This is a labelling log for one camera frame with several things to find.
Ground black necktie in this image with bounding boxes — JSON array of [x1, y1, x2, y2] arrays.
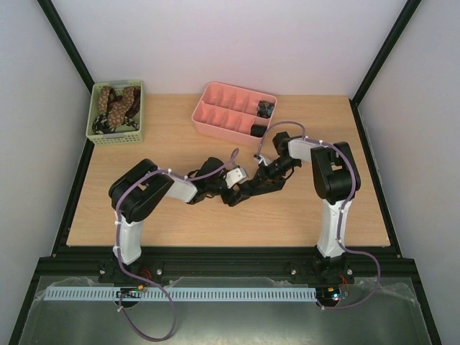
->
[[234, 178, 286, 203]]

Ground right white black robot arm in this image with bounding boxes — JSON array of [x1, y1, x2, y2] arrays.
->
[[249, 132, 361, 282]]

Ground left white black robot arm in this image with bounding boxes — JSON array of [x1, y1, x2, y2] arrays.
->
[[109, 157, 248, 265]]

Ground rolled black tie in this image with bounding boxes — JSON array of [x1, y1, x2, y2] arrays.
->
[[250, 124, 267, 138]]

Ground rolled dark patterned tie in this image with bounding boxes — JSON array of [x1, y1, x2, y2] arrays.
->
[[257, 101, 275, 119]]

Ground pink divided organizer tray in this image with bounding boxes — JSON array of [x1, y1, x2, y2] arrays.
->
[[191, 81, 277, 147]]

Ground green plastic basket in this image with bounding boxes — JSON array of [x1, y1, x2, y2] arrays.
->
[[86, 80, 145, 145]]

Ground brown patterned necktie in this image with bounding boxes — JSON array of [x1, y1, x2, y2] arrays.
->
[[97, 86, 141, 127]]

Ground dark floral necktie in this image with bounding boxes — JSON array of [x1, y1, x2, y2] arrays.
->
[[91, 113, 139, 134]]

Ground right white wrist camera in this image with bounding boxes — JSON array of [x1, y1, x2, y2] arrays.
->
[[254, 155, 272, 167]]

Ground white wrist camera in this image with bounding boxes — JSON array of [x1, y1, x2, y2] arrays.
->
[[254, 155, 272, 167], [225, 167, 248, 188]]

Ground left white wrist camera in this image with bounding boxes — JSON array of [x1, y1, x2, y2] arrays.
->
[[225, 167, 248, 188]]

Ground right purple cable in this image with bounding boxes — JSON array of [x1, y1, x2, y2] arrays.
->
[[255, 121, 382, 312]]

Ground purple cable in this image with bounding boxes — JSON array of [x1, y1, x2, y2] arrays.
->
[[255, 121, 382, 312], [113, 148, 240, 341]]

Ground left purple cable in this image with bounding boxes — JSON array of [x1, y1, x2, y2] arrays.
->
[[113, 148, 240, 341]]

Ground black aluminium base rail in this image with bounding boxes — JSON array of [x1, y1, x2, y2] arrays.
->
[[32, 247, 420, 286]]

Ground grey slotted cable duct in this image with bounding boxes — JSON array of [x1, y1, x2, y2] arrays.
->
[[44, 287, 317, 303]]

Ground right black frame post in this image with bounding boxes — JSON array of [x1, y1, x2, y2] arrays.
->
[[350, 0, 422, 105]]

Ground black frame post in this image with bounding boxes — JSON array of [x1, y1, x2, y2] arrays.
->
[[350, 0, 422, 105], [37, 0, 94, 93]]

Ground left black frame post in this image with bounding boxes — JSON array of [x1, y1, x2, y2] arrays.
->
[[37, 0, 94, 93]]

